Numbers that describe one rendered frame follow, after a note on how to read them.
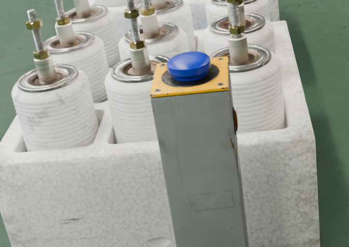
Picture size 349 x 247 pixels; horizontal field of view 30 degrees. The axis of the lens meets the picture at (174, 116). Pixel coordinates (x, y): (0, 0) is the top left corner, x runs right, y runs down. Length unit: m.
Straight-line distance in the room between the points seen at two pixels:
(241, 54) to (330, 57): 0.64
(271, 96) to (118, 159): 0.19
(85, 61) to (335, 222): 0.40
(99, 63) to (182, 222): 0.33
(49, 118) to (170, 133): 0.24
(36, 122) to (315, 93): 0.61
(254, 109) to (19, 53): 1.02
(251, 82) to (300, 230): 0.20
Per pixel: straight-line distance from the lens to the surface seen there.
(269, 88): 0.76
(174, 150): 0.60
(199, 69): 0.58
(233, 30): 0.76
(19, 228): 0.85
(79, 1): 1.02
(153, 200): 0.79
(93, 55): 0.89
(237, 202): 0.63
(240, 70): 0.75
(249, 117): 0.76
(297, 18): 1.63
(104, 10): 1.03
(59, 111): 0.79
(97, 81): 0.91
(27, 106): 0.79
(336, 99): 1.22
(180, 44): 0.87
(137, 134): 0.78
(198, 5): 1.24
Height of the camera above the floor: 0.56
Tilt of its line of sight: 27 degrees down
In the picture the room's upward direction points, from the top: 9 degrees counter-clockwise
